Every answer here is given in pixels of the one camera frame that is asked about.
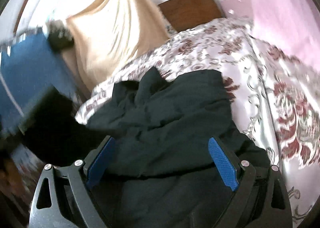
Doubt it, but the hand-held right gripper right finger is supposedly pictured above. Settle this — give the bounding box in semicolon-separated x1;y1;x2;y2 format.
208;137;293;228

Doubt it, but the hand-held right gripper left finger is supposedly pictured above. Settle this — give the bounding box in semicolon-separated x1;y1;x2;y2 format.
29;135;116;228

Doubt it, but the black garment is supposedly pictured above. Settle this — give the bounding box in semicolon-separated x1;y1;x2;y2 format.
85;67;272;228

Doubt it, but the dark object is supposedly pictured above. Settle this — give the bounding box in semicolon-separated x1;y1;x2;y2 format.
47;20;75;51

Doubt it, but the cream draped cloth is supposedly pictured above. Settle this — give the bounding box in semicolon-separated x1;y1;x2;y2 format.
61;0;173;94

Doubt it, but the floral satin bedspread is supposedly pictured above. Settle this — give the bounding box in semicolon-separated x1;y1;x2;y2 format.
75;17;320;228

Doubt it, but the wooden headboard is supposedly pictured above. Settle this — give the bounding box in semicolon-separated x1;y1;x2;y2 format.
158;0;227;32

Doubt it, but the pink curtain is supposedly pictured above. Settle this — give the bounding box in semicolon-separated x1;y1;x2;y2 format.
250;0;320;72

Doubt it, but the blue printed wall cloth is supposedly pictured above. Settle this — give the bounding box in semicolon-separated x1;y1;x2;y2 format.
0;27;84;218

